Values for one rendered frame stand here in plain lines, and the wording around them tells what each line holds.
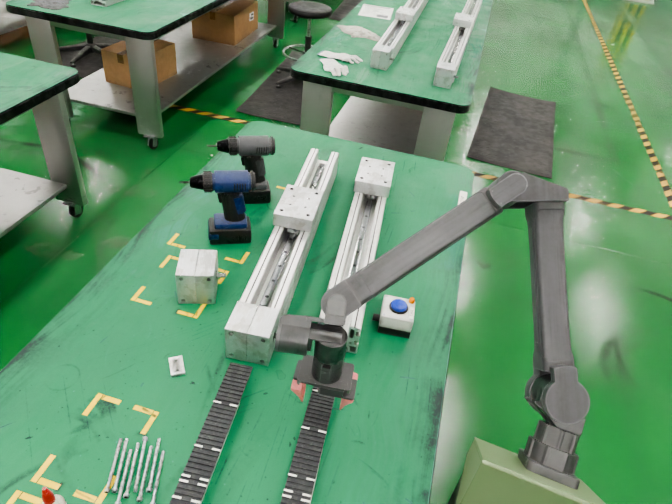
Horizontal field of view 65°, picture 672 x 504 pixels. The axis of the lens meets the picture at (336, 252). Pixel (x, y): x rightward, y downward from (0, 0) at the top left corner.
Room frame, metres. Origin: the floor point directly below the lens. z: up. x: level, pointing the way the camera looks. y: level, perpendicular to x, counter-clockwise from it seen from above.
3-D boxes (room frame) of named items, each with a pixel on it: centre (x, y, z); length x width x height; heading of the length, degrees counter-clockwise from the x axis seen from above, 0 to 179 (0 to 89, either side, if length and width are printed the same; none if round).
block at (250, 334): (0.81, 0.15, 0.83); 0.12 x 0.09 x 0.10; 85
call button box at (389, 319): (0.95, -0.16, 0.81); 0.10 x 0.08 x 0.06; 85
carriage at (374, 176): (1.49, -0.09, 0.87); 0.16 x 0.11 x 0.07; 175
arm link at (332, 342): (0.65, -0.01, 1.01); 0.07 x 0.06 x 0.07; 88
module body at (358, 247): (1.24, -0.07, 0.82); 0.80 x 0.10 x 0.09; 175
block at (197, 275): (0.98, 0.32, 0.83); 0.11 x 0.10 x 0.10; 100
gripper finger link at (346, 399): (0.65, -0.04, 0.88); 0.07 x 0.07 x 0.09; 86
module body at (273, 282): (1.26, 0.12, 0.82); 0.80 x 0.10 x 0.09; 175
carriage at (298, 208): (1.26, 0.12, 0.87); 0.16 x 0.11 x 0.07; 175
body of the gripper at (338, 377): (0.65, -0.01, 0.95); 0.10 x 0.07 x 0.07; 86
